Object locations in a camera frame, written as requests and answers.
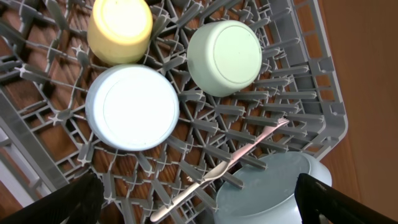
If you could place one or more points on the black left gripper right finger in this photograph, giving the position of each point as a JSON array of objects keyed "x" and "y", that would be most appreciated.
[{"x": 316, "y": 199}]

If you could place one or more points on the grey dishwasher rack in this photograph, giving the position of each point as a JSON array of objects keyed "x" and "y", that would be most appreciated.
[{"x": 47, "y": 68}]

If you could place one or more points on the light green bowl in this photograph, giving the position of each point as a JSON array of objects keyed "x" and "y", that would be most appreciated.
[{"x": 224, "y": 57}]

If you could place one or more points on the yellow plastic cup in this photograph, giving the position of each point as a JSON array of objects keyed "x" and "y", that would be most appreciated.
[{"x": 119, "y": 30}]

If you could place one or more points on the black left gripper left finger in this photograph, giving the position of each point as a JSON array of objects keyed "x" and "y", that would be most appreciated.
[{"x": 77, "y": 202}]

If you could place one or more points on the white plastic fork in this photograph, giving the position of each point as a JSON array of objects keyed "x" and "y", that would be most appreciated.
[{"x": 246, "y": 148}]

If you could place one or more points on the light blue plate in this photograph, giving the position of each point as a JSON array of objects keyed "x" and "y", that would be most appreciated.
[{"x": 268, "y": 196}]

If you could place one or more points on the light blue bowl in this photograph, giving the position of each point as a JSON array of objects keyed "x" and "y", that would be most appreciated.
[{"x": 132, "y": 107}]

